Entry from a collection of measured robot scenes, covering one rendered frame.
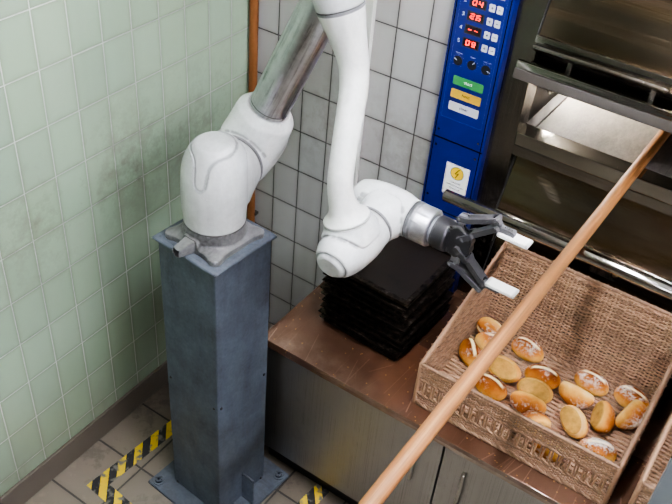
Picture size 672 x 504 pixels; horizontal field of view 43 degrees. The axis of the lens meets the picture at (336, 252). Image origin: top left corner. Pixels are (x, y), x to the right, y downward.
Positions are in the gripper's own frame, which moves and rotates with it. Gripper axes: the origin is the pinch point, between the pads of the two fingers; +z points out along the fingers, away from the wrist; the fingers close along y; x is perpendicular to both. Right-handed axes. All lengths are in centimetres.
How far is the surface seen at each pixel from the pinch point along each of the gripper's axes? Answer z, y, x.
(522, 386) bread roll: 3, 56, -25
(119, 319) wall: -115, 77, 12
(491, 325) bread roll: -15, 54, -39
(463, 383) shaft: 6.9, -0.7, 37.1
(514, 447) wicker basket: 10, 58, -6
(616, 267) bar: 15.8, 2.6, -18.0
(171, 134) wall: -116, 22, -15
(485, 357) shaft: 7.0, -0.7, 28.8
